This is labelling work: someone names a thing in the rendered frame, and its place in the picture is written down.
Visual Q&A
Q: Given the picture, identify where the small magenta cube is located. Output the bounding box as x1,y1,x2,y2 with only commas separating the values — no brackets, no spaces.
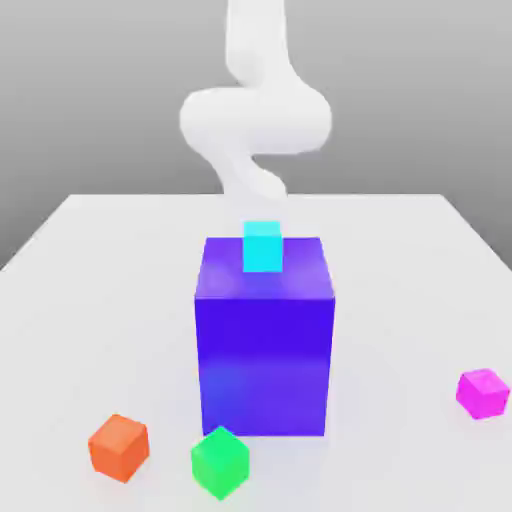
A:
455,367,512,421

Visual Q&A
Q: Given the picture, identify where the large purple box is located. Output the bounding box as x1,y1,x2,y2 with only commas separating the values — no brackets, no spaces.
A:
193,236,336,438

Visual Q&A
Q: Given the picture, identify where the small green cube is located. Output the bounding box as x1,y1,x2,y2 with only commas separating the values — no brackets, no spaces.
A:
190,425,251,502

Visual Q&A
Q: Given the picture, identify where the small cyan cube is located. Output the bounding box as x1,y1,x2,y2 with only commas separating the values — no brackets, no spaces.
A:
242,220,284,274

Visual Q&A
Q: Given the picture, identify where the small orange cube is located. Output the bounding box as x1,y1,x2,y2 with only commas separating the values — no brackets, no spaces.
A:
87,413,151,484

